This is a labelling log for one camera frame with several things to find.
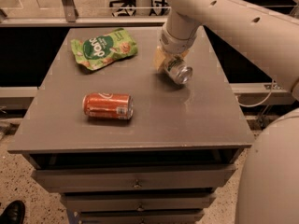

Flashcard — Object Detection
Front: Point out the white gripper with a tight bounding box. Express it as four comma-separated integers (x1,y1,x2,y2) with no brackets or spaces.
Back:
153,24,197,73

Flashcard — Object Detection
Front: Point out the silver green 7up can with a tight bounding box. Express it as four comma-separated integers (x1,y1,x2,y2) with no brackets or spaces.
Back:
164,56,192,85

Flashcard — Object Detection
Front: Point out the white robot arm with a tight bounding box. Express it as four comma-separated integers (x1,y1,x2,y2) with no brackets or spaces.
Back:
161,0,299,224

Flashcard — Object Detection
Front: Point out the orange soda can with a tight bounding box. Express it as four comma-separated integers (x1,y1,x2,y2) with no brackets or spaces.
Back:
82,92,134,120

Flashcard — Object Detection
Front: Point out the green snack bag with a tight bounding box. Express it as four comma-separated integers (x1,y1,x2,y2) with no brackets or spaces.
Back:
71,28,138,71

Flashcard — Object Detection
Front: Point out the black office chair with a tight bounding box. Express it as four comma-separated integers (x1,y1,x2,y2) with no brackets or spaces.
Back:
109,0,136,17

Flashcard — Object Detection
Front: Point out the grey drawer cabinet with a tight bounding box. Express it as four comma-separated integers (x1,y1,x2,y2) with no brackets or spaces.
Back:
7,25,257,224

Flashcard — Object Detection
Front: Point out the grey metal railing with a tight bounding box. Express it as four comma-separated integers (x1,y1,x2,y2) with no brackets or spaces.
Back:
0,0,299,27

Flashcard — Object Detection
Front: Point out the top grey drawer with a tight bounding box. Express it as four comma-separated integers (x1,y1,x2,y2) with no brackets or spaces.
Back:
32,164,235,193

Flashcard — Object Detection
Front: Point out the grey drawer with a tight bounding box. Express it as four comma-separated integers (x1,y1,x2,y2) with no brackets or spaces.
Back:
32,164,235,193
62,192,216,212
79,209,204,224

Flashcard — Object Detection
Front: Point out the middle grey drawer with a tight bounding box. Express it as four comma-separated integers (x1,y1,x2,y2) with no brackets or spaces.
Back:
62,192,216,212

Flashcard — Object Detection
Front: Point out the bottom grey drawer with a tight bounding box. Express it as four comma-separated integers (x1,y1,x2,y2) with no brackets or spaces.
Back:
79,209,204,224

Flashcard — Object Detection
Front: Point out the black leather shoe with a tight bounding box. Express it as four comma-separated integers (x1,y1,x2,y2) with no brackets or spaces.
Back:
0,200,25,224

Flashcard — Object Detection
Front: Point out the white cable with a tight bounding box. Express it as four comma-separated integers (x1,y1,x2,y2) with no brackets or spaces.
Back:
236,77,276,108

